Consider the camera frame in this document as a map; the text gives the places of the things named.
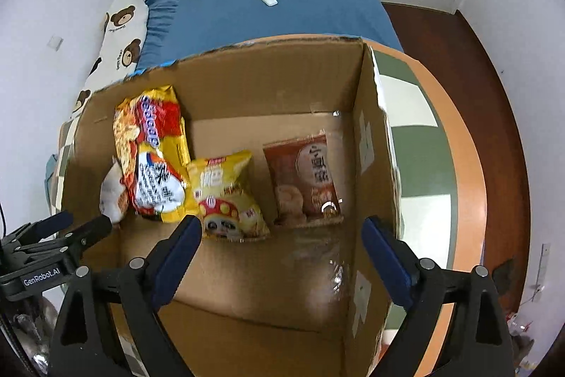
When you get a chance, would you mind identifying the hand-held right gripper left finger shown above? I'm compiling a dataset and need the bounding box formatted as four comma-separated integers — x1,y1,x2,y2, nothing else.
48,214,204,377

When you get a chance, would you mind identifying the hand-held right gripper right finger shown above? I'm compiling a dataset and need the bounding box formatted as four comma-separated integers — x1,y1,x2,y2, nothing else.
361,216,517,377

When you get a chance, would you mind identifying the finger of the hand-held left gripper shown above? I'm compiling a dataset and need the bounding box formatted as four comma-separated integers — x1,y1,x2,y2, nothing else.
22,216,114,265
9,210,74,247

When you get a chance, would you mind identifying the small white snack packet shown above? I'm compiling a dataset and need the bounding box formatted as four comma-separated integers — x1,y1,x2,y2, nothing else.
99,158,131,225

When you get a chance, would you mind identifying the yellow mushroom print snack packet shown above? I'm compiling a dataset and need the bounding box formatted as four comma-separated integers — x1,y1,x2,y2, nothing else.
185,150,271,243

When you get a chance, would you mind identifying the brown snack packet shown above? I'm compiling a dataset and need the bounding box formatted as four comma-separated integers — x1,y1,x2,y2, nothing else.
262,131,344,226

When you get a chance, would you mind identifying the yellow red noodle packet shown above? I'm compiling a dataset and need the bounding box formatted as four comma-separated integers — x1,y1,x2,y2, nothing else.
114,84,192,224

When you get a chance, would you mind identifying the cardboard box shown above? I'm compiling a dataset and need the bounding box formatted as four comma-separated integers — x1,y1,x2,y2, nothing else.
59,33,403,377

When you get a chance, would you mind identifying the light blue cushion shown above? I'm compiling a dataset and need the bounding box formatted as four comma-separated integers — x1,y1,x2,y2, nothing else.
44,154,61,212

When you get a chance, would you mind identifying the green checkered tablecloth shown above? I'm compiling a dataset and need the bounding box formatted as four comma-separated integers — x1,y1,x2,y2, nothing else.
56,46,460,377

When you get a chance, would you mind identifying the bear print pillow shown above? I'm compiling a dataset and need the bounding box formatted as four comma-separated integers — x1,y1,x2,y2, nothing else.
71,0,150,124

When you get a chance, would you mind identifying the blue bed sheet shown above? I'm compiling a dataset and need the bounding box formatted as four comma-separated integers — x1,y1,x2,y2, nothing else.
135,0,404,73

